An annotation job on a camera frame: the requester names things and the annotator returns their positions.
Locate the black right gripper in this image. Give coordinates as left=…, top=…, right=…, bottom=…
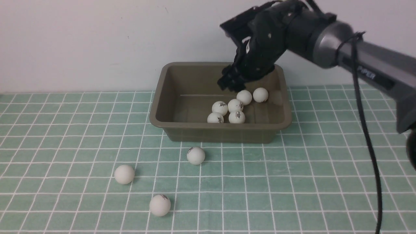
left=217, top=2, right=309, bottom=92

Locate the white ping-pong ball mid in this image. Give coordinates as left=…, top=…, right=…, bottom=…
left=236, top=90, right=253, bottom=106

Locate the white ping-pong ball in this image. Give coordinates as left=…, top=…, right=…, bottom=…
left=207, top=112, right=224, bottom=124
left=227, top=99, right=244, bottom=113
left=211, top=101, right=228, bottom=116
left=113, top=164, right=135, bottom=185
left=149, top=194, right=171, bottom=217
left=186, top=147, right=205, bottom=165

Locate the white ping-pong ball logo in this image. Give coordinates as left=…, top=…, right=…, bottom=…
left=228, top=111, right=246, bottom=124
left=252, top=87, right=269, bottom=103

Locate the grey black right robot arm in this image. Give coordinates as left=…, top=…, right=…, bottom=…
left=217, top=0, right=416, bottom=166

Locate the olive green plastic bin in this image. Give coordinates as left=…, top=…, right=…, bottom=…
left=149, top=62, right=293, bottom=143

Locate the green checkered tablecloth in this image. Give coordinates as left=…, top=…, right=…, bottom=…
left=0, top=83, right=416, bottom=234

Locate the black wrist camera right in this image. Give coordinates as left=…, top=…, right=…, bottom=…
left=220, top=6, right=261, bottom=47

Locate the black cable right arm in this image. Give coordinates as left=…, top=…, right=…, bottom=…
left=304, top=0, right=383, bottom=234

